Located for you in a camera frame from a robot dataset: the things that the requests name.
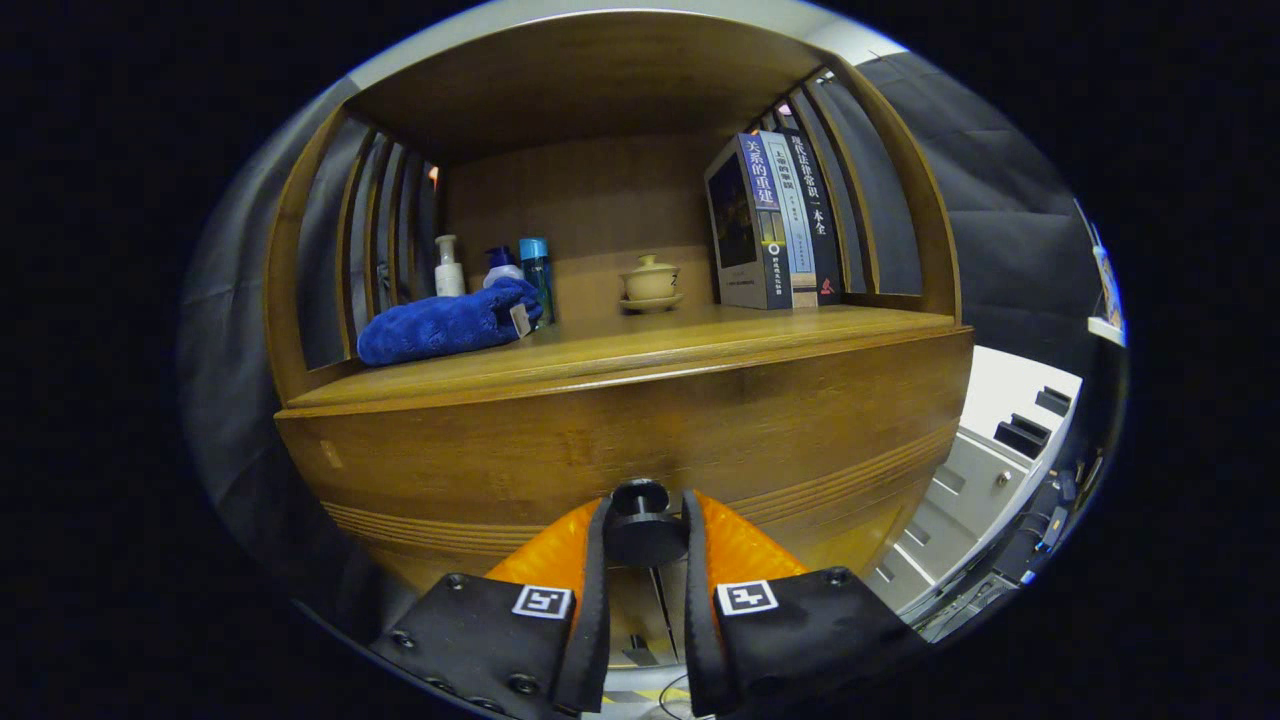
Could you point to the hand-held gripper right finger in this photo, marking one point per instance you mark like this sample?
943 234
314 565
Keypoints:
697 640

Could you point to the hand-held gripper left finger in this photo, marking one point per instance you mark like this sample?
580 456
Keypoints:
597 620

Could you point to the wooden drawer with black knob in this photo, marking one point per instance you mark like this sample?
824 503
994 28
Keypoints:
600 430

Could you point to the wooden countertop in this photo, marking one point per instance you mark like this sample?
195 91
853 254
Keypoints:
650 345

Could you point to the white storage cabinet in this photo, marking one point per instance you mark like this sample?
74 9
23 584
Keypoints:
1000 400

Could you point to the wooden cabinet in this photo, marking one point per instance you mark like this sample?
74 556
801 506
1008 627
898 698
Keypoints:
600 200

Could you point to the blue folded towel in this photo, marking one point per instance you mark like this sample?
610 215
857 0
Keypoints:
440 325

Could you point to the beige lidded teacup with saucer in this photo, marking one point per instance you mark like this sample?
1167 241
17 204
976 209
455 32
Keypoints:
652 283

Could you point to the teal bottle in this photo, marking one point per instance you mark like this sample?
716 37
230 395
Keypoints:
537 270

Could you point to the white bottle with blue cap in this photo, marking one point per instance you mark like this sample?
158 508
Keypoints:
503 270

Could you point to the white pump bottle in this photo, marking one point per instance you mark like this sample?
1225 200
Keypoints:
450 278

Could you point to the blue spine book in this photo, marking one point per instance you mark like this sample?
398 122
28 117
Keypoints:
750 230

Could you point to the light spine book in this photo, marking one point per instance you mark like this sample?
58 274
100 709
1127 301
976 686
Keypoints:
797 230

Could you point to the black spine book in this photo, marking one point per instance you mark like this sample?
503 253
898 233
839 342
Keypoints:
822 230

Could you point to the black backdrop cloth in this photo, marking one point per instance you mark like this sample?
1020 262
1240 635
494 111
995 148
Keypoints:
1000 230

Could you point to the white side table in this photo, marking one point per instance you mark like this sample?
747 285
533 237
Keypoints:
1105 330

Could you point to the printed paper cup with straw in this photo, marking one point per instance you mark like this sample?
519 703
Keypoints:
1108 285

